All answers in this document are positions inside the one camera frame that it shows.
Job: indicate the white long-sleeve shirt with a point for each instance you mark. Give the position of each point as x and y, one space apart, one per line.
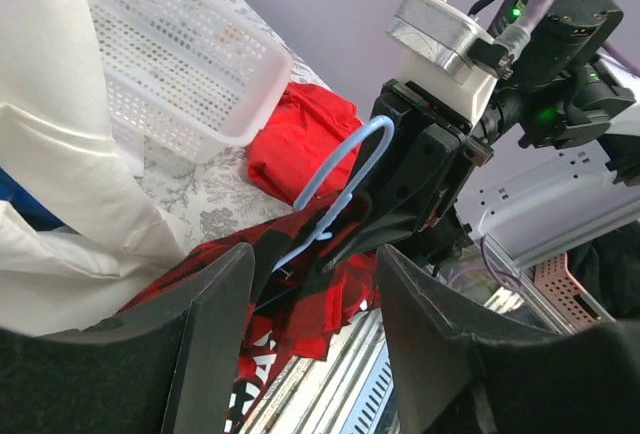
57 144

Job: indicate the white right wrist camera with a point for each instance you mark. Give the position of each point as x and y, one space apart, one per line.
434 37

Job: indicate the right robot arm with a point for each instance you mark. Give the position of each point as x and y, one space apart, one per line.
524 132

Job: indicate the red black plaid shirt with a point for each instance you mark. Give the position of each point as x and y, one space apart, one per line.
294 311

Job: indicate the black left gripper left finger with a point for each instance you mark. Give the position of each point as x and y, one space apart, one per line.
165 366

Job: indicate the floral table cover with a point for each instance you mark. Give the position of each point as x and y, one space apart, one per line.
217 198

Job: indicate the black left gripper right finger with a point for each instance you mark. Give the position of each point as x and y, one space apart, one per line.
459 367

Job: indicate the red cloth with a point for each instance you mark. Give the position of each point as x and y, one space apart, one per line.
308 123

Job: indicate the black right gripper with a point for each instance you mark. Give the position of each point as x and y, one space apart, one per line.
413 188

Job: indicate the white plastic basket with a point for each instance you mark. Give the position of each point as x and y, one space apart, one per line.
191 75

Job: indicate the blue plaid shirt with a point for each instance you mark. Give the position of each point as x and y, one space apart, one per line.
34 213

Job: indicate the aluminium rail frame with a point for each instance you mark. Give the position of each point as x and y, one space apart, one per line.
457 366

